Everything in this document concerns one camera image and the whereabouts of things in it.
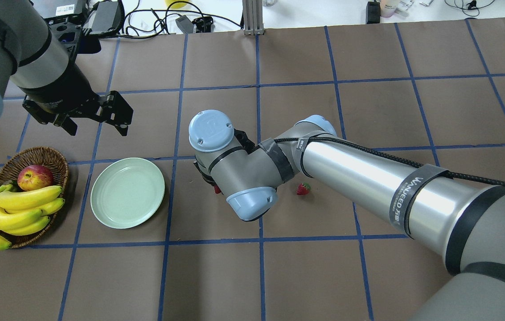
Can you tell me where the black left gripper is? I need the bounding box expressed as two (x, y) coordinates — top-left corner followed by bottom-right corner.
(22, 62), (134, 136)

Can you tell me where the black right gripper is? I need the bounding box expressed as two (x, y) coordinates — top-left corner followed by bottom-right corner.
(193, 160), (217, 185)

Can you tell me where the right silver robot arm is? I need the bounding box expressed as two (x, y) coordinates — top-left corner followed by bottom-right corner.
(188, 110), (505, 321)

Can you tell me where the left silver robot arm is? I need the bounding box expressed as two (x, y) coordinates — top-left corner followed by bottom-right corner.
(0, 0), (133, 136)

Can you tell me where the light green plate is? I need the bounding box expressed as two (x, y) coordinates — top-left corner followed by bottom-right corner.
(90, 158), (165, 229)

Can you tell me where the red apple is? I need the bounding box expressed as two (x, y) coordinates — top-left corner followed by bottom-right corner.
(16, 165), (54, 191)

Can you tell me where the large black power brick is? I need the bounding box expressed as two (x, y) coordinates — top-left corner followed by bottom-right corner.
(86, 0), (123, 35)

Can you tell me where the brown wicker basket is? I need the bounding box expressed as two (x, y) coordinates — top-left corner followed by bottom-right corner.
(0, 146), (69, 249)

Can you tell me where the yellow banana bunch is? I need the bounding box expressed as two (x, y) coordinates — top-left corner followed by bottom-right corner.
(0, 184), (65, 251)

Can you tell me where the yellow tape roll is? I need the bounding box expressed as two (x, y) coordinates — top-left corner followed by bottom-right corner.
(164, 0), (190, 10)

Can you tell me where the black power adapter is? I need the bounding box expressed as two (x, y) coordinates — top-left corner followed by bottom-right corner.
(365, 0), (381, 25)

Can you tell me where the white paper cup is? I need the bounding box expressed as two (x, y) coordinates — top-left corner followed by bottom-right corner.
(379, 0), (401, 18)

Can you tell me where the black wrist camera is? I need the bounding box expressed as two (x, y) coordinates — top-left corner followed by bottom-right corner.
(45, 15), (101, 58)

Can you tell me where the aluminium frame post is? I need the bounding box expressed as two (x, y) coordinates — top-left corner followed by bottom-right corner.
(242, 0), (265, 35)

